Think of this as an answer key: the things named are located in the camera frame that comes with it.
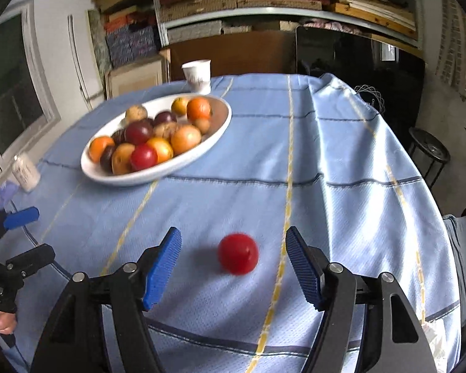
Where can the white plate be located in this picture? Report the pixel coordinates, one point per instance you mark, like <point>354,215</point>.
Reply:
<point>151,176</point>

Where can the white wall rod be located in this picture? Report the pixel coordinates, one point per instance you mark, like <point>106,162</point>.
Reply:
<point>77,54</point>

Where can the purple plum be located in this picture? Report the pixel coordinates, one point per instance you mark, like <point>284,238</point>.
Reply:
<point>138,131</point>
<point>165,117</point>

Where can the black spiral print bag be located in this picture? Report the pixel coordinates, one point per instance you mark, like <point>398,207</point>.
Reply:
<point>371,97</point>

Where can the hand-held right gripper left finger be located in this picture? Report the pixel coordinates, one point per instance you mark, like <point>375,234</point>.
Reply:
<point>163,268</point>

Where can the dark mangosteen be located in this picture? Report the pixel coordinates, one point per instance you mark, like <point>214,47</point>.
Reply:
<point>106,159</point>
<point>118,136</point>

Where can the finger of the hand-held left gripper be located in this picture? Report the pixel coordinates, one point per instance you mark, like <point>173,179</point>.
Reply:
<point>21,217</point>
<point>33,258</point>

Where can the brown wooden board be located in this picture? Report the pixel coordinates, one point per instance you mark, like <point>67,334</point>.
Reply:
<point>248,54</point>

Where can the blue checked tablecloth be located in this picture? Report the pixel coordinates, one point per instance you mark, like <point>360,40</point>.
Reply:
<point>334,202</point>

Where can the white metal shelf unit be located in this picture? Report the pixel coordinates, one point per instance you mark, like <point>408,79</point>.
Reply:
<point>237,14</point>

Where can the crumpled white tissue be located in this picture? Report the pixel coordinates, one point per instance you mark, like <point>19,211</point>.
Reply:
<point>435,338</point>

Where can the pink cloth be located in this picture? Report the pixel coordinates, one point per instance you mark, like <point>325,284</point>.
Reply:
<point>326,25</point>

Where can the person's left hand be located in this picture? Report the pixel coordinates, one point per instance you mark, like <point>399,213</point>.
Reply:
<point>4,322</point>

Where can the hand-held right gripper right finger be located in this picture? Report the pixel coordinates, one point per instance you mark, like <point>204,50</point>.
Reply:
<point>303,268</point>

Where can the tan round fruit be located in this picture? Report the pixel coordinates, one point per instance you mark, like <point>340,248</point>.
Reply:
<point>186,139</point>
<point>166,129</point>
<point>136,113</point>

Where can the stack of blue patterned boxes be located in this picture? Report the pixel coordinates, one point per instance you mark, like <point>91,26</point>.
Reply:
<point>132,44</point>

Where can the white framed window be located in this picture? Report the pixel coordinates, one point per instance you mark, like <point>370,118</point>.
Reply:
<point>11,97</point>

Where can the mandarin orange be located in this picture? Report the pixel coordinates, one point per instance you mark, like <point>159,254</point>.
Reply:
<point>99,147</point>
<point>198,108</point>

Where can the light blue cloth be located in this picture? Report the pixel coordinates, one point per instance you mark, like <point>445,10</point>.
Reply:
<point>6,192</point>

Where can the orange patterned box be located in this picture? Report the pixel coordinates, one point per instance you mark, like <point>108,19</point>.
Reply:
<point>120,24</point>

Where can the smooth small orange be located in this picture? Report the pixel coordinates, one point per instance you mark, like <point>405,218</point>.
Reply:
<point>180,105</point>
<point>162,149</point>

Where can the green patterned panel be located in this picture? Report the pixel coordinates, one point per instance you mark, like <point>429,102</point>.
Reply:
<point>99,42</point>

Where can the red cherry tomato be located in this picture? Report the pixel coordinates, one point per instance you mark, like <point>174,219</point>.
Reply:
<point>238,253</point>
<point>143,157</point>

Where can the yellow orange round fruit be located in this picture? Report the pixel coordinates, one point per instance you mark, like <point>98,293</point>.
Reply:
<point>121,159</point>

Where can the cream picture frame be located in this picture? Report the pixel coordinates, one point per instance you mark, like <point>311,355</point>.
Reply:
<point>136,79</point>

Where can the white paper cup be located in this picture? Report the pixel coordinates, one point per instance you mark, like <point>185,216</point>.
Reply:
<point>197,74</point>

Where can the small tan fruit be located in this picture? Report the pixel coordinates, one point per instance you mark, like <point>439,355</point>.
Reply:
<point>202,125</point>

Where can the cream beverage can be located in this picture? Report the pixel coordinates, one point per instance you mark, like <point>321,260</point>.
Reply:
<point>25,175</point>

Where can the black round stool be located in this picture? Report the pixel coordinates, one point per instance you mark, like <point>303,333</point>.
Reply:
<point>429,143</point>

